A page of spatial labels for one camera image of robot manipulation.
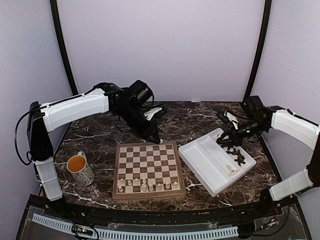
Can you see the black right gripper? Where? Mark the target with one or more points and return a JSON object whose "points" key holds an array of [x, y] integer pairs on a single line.
{"points": [[235, 139]]}

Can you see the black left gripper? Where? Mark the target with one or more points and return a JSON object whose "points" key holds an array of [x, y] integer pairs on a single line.
{"points": [[153, 130]]}

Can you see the white chess piece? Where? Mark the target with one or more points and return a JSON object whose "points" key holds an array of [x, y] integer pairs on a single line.
{"points": [[151, 187], [159, 187]]}

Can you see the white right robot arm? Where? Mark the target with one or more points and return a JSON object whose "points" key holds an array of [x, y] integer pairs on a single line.
{"points": [[260, 119]]}

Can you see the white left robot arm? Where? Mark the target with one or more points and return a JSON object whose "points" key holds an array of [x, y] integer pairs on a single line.
{"points": [[128, 103]]}

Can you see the pile of dark chess pieces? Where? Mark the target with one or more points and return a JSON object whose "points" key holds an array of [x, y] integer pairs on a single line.
{"points": [[239, 158]]}

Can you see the wooden chess board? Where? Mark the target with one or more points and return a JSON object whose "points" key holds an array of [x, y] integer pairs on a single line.
{"points": [[157, 163]]}

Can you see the pile of white chess pieces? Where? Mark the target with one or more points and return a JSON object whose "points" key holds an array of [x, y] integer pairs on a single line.
{"points": [[232, 172]]}

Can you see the white divided plastic tray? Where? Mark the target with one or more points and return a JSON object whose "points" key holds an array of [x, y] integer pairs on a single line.
{"points": [[207, 160]]}

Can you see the patterned mug with orange liquid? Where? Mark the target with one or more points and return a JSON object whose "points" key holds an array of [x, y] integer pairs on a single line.
{"points": [[80, 169]]}

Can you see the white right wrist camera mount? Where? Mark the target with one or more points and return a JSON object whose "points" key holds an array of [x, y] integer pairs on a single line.
{"points": [[228, 118]]}

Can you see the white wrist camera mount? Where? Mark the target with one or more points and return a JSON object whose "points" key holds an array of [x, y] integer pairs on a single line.
{"points": [[155, 113], [228, 118]]}

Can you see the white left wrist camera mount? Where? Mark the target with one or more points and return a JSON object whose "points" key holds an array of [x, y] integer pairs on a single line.
{"points": [[155, 113]]}

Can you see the white slotted cable duct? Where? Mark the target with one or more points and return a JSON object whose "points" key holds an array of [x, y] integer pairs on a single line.
{"points": [[133, 232]]}

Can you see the black front rail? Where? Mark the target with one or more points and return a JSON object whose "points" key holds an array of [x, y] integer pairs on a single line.
{"points": [[243, 216]]}

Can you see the black enclosure frame post right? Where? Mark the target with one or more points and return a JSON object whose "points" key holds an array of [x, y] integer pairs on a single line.
{"points": [[259, 49]]}

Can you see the black enclosure frame post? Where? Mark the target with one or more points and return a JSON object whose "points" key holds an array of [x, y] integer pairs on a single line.
{"points": [[62, 46], [259, 49]]}

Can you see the black enclosure frame post left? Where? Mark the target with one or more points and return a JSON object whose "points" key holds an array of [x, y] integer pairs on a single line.
{"points": [[62, 46]]}

